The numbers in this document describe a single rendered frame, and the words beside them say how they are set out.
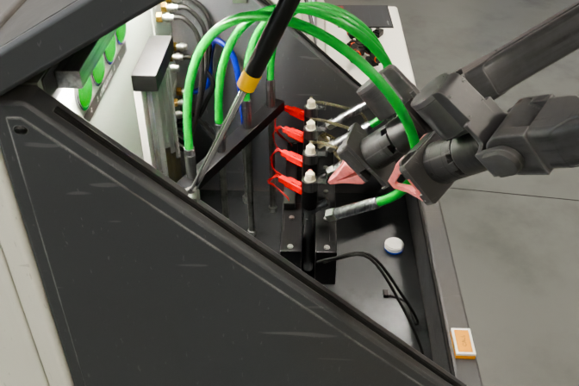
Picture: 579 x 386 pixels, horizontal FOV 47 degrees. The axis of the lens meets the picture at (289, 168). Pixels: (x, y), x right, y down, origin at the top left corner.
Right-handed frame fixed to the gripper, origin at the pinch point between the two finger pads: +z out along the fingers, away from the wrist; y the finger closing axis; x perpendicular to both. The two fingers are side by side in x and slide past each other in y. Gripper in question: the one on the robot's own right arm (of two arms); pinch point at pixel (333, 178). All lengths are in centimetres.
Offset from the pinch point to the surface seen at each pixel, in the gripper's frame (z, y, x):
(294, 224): 13.7, -3.4, 0.0
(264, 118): 12.6, 12.2, -15.1
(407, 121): -23.6, 5.5, 10.9
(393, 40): 13, -7, -82
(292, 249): 12.4, -4.5, 6.3
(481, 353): 55, -104, -62
